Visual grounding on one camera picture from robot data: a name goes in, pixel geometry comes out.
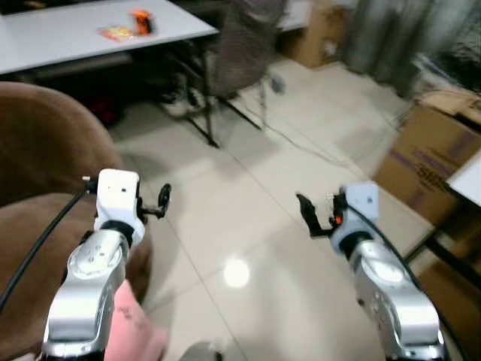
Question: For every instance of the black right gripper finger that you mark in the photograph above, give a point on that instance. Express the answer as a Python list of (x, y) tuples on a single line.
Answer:
[(306, 209)]

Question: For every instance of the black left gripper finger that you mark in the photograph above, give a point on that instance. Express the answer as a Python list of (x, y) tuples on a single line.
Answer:
[(164, 200)]

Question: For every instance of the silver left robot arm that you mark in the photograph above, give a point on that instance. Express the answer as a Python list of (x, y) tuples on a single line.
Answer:
[(86, 286)]

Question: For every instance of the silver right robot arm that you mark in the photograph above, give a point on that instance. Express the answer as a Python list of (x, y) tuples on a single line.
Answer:
[(391, 297)]

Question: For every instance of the pink pillow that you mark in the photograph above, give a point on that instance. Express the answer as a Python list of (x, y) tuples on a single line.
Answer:
[(134, 331)]

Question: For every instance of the brown sofa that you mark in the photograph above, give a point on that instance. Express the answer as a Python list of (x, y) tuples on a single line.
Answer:
[(41, 143)]

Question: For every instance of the cardboard box with purple print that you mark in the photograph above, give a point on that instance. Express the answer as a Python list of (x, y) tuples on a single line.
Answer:
[(421, 154)]

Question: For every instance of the small white table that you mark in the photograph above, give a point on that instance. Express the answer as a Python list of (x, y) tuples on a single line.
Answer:
[(470, 180)]

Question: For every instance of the low brown cardboard box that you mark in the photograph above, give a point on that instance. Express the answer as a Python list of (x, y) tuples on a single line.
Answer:
[(451, 301)]

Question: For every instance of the grey robot foot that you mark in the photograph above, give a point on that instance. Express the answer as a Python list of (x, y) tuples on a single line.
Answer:
[(200, 352)]

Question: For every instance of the plain cardboard box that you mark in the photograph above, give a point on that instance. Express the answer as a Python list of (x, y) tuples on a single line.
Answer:
[(319, 37)]

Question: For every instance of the brown mesh chair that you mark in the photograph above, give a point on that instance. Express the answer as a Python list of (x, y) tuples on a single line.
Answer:
[(244, 45)]

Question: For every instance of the colourful snack packet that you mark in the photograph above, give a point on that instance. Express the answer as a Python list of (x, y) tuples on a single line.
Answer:
[(115, 32)]

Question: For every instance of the orange object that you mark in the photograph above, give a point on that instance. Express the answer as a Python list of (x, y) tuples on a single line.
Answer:
[(141, 21)]

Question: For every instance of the grey curtain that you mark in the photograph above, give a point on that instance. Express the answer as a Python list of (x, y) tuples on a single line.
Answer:
[(391, 41)]

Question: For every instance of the large white table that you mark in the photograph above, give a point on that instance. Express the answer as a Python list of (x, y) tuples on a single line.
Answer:
[(68, 30)]

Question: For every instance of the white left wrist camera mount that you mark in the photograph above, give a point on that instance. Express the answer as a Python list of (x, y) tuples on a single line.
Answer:
[(119, 197)]

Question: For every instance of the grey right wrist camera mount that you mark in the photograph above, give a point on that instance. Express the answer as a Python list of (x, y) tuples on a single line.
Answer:
[(362, 207)]

